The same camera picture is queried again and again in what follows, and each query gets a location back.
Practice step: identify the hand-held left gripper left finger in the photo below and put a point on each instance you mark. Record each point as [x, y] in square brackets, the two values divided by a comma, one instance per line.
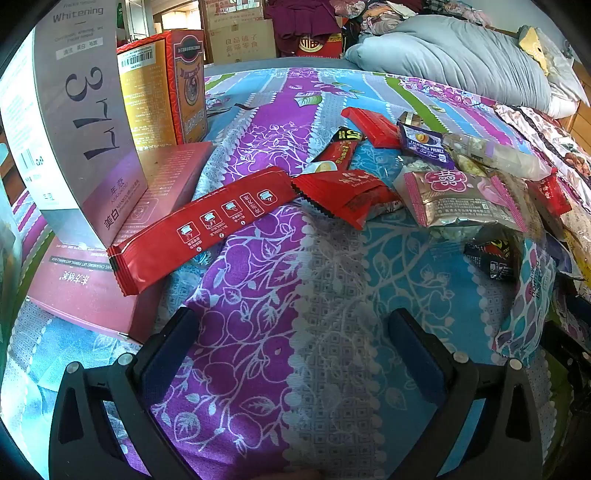
[166, 355]

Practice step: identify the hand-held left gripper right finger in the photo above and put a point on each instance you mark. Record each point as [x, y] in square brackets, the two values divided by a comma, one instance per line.
[415, 360]

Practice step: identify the silver pink-edged snack packet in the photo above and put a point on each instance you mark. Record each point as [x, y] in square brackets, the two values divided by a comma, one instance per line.
[461, 203]

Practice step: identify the black red coffee stick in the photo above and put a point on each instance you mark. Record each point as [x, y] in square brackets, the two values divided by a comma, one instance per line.
[337, 152]

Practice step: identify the floral striped bedsheet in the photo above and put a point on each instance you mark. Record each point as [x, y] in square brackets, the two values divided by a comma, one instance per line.
[332, 323]

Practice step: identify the flat pink box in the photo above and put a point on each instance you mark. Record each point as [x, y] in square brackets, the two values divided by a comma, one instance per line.
[83, 295]

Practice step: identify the teal patterned packet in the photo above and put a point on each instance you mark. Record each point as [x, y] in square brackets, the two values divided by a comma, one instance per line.
[526, 300]

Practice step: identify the black snack packet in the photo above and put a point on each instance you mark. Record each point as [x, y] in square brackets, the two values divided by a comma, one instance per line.
[494, 256]

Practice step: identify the long red sachet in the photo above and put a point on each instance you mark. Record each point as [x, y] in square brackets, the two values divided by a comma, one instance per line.
[198, 221]

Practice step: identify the red zigzag-edged snack packet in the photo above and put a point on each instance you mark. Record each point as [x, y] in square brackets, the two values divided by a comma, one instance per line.
[351, 194]

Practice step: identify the pile of mixed snack packets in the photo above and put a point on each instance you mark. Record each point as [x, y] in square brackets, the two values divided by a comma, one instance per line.
[572, 249]

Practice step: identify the small red packet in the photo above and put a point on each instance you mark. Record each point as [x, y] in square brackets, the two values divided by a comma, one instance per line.
[549, 194]

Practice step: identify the purple prune packet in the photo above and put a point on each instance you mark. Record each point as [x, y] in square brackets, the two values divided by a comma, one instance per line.
[422, 145]

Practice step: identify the clear white candy packet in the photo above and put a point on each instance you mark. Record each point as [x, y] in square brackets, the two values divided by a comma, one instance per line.
[498, 159]

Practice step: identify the tall white lavender box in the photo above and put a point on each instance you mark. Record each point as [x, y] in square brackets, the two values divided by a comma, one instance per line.
[69, 138]

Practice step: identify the plain red snack packet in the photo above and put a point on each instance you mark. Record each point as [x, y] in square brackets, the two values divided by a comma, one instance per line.
[369, 124]

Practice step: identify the orange red box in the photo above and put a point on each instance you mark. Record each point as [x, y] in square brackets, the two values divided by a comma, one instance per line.
[152, 92]

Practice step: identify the white dark-flowered blanket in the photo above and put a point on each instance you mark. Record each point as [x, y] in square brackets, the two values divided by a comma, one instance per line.
[554, 134]

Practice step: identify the grey blue quilt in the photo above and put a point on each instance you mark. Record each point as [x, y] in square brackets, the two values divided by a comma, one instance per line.
[438, 55]

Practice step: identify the white pillow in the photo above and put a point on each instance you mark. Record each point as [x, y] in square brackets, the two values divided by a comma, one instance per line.
[565, 83]

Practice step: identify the large plain cardboard box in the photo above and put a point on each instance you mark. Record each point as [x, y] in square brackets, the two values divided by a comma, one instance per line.
[240, 44]

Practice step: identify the red gift bag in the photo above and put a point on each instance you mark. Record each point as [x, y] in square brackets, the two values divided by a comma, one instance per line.
[318, 46]

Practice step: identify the yellow cloth item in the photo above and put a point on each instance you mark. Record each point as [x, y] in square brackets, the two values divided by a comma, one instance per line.
[535, 46]

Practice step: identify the pile of clothes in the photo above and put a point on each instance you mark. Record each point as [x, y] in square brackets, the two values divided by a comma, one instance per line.
[383, 16]

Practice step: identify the maroon cloth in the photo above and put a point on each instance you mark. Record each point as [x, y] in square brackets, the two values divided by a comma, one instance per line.
[300, 18]

